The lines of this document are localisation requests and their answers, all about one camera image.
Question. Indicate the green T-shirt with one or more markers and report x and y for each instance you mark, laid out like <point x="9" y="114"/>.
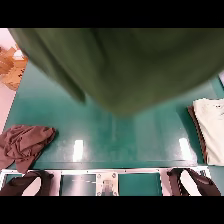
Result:
<point x="133" y="63"/>

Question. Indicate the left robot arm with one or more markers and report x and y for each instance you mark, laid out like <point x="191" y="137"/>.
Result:
<point x="20" y="185"/>

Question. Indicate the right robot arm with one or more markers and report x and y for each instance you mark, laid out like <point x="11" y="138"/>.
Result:
<point x="195" y="183"/>

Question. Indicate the dark brown garment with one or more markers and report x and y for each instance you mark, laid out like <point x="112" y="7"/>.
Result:
<point x="196" y="128"/>

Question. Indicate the cream garment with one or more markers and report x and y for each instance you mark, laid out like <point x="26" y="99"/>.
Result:
<point x="212" y="130"/>

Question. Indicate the silver frame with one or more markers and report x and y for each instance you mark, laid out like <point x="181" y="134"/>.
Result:
<point x="106" y="182"/>

